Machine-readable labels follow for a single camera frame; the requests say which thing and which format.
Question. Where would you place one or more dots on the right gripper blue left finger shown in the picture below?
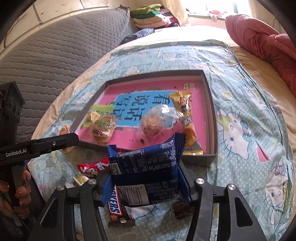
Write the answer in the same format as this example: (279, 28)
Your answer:
(95, 194)

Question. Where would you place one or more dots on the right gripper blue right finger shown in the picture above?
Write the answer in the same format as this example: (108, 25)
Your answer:
(198, 193)

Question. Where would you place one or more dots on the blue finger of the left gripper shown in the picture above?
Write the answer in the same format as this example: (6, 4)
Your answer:
(17, 154)

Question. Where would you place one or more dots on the blue snack packet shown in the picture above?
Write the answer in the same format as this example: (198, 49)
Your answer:
(149, 175)

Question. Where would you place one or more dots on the person's left hand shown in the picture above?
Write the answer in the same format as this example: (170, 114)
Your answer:
(18, 192)

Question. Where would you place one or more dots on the clear wrapped biscuit pack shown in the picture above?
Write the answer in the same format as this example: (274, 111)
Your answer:
(79, 180)

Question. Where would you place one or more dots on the red candy packet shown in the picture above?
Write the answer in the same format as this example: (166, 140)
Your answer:
(92, 170)

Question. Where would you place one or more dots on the small brown chocolate candy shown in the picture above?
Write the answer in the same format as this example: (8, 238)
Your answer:
(182, 210)

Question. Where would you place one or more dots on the Snickers bar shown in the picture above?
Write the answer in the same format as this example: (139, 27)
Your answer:
(119, 215)

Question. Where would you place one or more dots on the yellow snack packet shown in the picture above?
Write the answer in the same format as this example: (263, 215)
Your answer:
(183, 105)

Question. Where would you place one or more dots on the Hello Kitty patterned blanket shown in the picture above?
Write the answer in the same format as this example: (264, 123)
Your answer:
(254, 151)

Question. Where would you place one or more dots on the orange wrapped bread packet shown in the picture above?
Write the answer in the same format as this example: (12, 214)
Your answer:
(103, 129)

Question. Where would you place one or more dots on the green wrapped snack packet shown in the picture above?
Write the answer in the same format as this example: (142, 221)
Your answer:
(95, 112)

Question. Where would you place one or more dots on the clear wrapped round cake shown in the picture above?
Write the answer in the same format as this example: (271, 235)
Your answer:
(159, 118)

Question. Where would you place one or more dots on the grey quilted sofa cover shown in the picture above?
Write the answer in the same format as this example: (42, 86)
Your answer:
(49, 60)

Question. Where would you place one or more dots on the pink and blue book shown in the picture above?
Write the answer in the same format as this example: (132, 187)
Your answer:
(143, 112)

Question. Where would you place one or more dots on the grey cardboard tray box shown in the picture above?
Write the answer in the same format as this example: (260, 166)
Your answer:
(199, 160)

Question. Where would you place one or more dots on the beige bed sheet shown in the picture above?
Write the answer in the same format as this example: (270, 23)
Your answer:
(262, 72)

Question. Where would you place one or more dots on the dark patterned cloth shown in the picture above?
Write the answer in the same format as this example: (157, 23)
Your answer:
(139, 34)

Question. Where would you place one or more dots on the red quilted duvet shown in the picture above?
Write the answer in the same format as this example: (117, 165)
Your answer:
(266, 43)

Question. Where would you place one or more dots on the stack of folded clothes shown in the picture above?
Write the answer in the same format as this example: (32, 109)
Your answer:
(154, 16)

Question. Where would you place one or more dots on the cream curtain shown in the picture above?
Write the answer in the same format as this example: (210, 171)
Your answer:
(178, 11)

